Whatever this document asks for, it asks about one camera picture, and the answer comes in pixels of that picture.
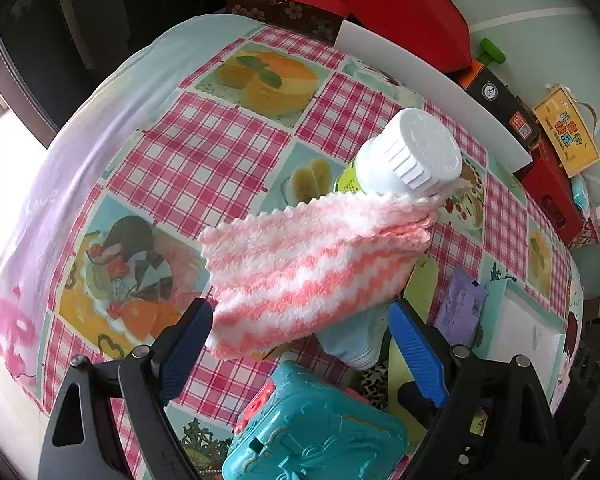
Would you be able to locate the pink checkered printed tablecloth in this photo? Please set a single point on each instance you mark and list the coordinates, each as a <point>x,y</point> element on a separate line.
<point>180,160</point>

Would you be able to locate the blue face mask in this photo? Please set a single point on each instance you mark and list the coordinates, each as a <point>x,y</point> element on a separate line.
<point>355,340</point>

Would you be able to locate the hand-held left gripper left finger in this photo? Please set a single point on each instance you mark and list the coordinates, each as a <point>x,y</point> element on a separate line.
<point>180,355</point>

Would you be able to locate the white board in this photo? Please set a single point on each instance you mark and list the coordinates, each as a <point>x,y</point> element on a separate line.
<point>430,75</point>

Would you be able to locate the dark cabinet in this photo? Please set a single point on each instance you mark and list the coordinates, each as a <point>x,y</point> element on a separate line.
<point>55,35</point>

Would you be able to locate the pink white striped cloth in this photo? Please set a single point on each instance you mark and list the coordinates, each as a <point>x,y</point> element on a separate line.
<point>305,260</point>

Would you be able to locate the light blue pack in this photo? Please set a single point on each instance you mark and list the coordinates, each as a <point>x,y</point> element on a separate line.
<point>580,195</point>

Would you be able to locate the yellow green packet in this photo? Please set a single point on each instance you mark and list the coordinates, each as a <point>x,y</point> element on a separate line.
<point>422,280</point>

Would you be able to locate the white capped bottle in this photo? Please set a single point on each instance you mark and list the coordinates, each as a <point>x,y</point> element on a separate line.
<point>410,150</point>

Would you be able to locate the yellow printed box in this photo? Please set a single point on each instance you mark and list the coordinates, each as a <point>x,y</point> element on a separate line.
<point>567,130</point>

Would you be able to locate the black orange carton box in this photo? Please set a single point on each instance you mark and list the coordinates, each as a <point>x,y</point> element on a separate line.
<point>500,95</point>

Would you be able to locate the teal plastic toy case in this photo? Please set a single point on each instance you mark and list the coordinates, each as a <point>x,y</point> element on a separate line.
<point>305,430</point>

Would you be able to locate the lavender floral sheet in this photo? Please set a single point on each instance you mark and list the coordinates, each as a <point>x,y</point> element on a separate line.
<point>55,185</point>

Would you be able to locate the red crate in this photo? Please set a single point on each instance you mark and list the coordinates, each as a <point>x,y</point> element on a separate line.
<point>555,195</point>

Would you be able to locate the purple packet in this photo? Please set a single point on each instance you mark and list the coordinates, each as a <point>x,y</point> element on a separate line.
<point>460,305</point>

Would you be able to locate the dark floral box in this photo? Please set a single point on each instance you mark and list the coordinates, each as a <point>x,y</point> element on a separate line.
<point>285,12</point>

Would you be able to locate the leopard print cloth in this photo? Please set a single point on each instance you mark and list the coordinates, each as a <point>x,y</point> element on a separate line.
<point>377,385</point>

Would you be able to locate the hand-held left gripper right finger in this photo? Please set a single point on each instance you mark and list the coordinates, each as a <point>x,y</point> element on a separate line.
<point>417,350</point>

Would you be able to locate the white box with teal edge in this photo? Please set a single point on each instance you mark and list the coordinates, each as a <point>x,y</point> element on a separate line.
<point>525,330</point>

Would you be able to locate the large red box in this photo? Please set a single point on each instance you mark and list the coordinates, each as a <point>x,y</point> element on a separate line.
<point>415,15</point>

